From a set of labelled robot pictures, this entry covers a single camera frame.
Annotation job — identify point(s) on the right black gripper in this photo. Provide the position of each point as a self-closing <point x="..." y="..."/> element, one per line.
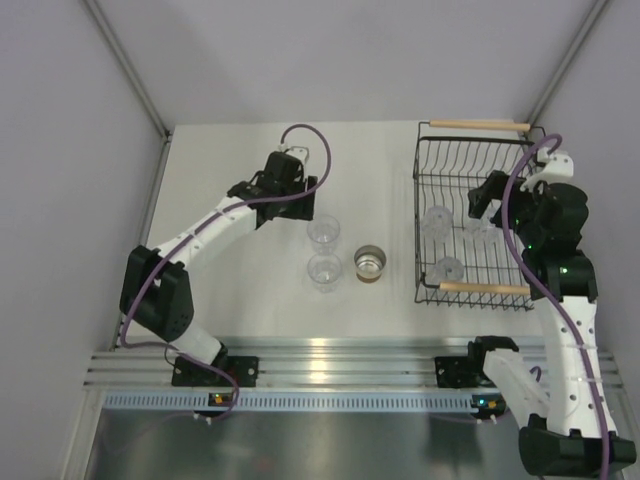
<point x="480" y="197"/>

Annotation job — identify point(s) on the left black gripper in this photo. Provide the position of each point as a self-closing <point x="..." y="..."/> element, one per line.
<point x="304" y="209"/>

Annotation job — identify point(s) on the black wire dish rack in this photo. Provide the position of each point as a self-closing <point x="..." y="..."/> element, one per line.
<point x="445" y="169"/>

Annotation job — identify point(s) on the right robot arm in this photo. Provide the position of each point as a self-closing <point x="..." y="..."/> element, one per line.
<point x="565" y="428"/>

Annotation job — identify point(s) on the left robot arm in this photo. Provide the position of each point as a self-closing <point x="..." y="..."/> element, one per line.
<point x="157" y="288"/>

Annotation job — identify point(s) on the clear plastic cup bottom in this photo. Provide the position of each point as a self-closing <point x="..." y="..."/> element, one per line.
<point x="325" y="272"/>

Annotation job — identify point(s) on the steel cup cork base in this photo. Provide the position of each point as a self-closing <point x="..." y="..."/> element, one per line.
<point x="370" y="262"/>

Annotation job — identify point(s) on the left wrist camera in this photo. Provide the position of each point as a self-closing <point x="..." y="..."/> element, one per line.
<point x="301" y="153"/>

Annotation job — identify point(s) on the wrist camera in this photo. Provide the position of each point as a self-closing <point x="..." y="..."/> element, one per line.
<point x="301" y="153"/>
<point x="557" y="167"/>

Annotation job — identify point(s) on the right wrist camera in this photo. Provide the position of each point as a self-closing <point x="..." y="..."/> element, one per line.
<point x="557" y="167"/>

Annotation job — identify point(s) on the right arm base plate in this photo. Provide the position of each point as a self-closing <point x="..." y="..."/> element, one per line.
<point x="460" y="372"/>

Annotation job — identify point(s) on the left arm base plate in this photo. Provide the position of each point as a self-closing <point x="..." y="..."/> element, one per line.
<point x="242" y="369"/>

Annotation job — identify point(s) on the slotted grey cable duct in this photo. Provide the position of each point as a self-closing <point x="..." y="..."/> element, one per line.
<point x="425" y="402"/>

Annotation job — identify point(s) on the aluminium mounting rail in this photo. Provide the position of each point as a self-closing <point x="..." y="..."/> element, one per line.
<point x="384" y="364"/>

